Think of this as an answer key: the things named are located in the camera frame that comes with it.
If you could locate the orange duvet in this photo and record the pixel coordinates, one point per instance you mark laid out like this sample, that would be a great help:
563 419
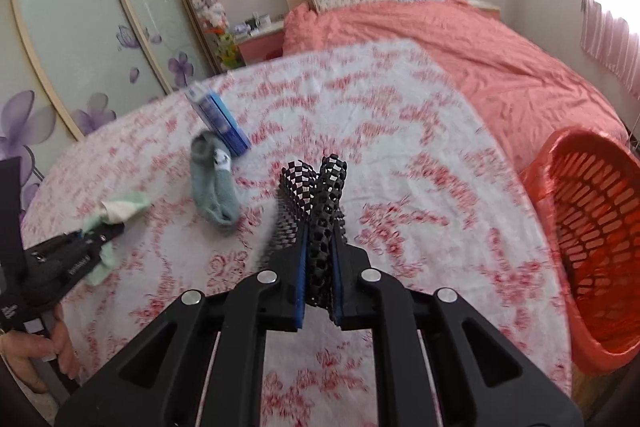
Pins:
450 37

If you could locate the flower print sliding wardrobe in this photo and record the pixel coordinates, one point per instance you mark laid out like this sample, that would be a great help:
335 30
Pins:
75 32

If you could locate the pink floral tablecloth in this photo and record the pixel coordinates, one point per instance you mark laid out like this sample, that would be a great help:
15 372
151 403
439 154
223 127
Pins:
400 232

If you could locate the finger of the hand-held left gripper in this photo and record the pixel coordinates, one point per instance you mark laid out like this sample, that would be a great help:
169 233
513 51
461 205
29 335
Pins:
74 236
111 232

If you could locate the blue and white box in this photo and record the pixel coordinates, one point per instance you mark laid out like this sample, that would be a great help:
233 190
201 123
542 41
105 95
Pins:
220 117

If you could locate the orange plastic basket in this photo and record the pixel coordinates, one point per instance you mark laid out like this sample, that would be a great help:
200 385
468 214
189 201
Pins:
600 227

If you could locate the person's left hand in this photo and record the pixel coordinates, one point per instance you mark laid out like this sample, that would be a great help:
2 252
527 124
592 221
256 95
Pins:
30 349

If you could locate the grey-green sock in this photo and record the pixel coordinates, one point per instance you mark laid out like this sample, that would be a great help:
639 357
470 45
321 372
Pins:
220 202

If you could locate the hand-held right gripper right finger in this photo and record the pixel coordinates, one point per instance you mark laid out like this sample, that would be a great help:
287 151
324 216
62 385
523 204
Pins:
337 292

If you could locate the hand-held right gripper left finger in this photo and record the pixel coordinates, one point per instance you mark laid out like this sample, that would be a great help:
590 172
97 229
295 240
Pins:
300 287

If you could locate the green plush toy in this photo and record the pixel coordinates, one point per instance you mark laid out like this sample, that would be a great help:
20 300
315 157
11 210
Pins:
227 52

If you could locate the black mesh mat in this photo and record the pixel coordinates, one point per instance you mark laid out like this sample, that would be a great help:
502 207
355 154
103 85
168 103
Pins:
325 187

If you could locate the pink and white nightstand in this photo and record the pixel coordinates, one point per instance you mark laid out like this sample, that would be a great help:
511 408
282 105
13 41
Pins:
485 8
260 44

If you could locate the green and white cloth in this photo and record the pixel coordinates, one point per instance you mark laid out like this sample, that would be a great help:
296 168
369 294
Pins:
120 207

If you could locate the pink curtain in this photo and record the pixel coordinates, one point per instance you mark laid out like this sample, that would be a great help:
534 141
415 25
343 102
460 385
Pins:
610 32

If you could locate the clear plush toy display tube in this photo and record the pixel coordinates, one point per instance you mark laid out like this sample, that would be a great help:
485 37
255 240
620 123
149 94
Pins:
207 2

